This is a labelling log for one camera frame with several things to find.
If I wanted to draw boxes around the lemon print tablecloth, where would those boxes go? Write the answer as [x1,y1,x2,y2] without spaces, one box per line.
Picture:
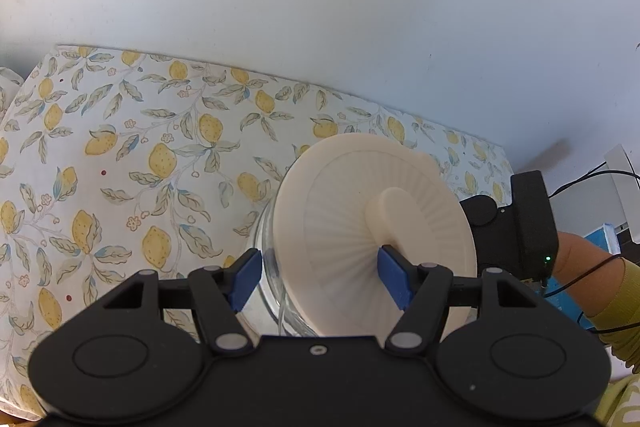
[0,45,517,423]

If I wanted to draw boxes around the cream round lid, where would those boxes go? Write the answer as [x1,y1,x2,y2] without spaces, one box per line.
[274,134,478,339]

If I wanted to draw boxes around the glass container with cream handle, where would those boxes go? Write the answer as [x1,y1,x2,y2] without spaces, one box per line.
[252,201,322,339]

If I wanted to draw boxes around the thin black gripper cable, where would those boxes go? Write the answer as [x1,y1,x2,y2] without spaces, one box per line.
[540,254,629,333]

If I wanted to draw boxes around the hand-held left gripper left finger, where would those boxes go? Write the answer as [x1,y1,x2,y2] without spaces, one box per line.
[102,248,264,356]

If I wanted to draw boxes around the white shelf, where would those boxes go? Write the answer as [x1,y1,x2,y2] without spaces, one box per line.
[604,145,640,244]

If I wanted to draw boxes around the person's right forearm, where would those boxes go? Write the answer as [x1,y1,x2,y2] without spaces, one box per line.
[549,232,640,375]

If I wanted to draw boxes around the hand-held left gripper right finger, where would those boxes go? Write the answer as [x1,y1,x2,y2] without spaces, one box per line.
[377,244,544,353]

